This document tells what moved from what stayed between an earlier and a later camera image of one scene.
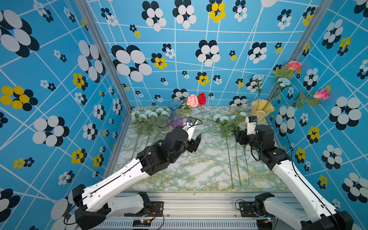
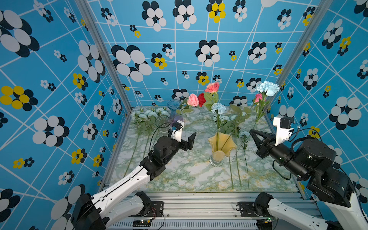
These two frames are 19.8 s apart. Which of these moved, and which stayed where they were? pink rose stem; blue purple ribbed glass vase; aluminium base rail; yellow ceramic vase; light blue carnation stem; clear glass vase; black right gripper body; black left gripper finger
Moved: black left gripper finger; yellow ceramic vase; black right gripper body
Stayed: clear glass vase; light blue carnation stem; blue purple ribbed glass vase; aluminium base rail; pink rose stem
